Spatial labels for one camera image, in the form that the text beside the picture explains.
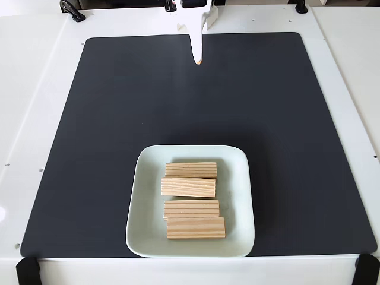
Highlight black corner bracket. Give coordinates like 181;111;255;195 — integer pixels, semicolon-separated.
15;255;42;285
353;254;380;285

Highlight pale green square plate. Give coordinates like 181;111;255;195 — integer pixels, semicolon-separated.
125;144;256;258

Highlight ridged light wooden block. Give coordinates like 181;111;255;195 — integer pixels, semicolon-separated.
163;199;220;220
165;161;218;181
166;217;227;240
161;177;217;198

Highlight black rubber mat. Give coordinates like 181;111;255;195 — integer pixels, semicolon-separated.
20;31;378;258

